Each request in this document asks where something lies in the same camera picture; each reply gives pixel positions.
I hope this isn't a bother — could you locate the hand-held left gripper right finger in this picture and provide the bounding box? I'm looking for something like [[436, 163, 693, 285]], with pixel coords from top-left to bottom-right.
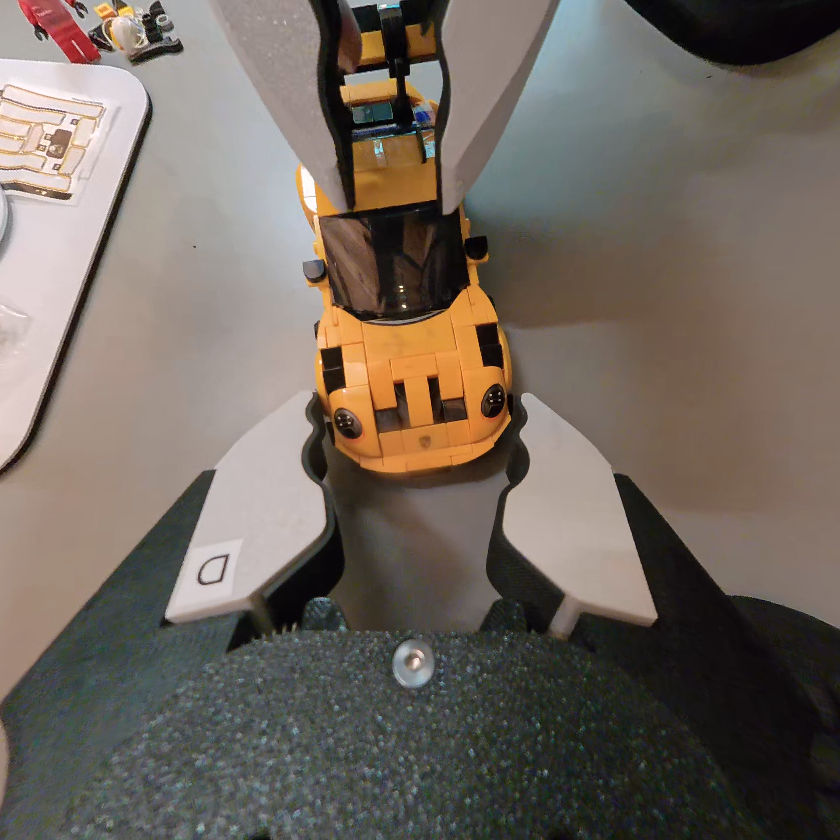
[[487, 392, 659, 642]]

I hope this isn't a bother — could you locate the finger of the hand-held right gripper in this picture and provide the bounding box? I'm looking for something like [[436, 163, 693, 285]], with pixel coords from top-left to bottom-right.
[[209, 0, 360, 212], [434, 0, 563, 217]]

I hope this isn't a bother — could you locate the dark transparent lego windshield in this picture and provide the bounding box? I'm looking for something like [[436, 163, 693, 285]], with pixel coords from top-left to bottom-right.
[[319, 209, 471, 324]]

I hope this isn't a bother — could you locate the white book stand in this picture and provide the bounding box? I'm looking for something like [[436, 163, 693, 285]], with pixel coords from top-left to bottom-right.
[[0, 59, 154, 473]]

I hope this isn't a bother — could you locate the red lego minifigure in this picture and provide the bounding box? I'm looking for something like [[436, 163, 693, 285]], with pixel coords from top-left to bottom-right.
[[16, 0, 102, 65]]

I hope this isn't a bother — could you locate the yellow black lego spoiler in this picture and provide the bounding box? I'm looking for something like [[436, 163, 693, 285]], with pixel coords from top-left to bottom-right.
[[341, 3, 441, 68]]

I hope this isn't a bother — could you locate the yellow lego car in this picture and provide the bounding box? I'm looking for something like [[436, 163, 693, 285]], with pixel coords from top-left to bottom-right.
[[295, 79, 515, 473]]

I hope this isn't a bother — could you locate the lego sticker sheet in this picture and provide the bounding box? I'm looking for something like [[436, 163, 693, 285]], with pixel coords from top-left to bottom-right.
[[0, 82, 123, 206]]

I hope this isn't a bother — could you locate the yellow lego tile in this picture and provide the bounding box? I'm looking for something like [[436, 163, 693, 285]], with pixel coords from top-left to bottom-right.
[[351, 141, 441, 215]]

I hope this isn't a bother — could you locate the person's right forearm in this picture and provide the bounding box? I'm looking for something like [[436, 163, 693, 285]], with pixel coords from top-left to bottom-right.
[[623, 0, 840, 68]]

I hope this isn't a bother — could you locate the black lego bracket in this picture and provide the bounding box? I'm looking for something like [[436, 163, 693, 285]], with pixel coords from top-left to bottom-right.
[[381, 3, 412, 127]]

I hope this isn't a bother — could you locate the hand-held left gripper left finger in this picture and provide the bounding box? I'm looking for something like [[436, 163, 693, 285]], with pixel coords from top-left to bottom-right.
[[164, 390, 345, 634]]

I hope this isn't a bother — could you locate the plastic bag of lego parts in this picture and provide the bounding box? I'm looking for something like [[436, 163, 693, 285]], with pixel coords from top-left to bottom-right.
[[0, 302, 34, 370]]

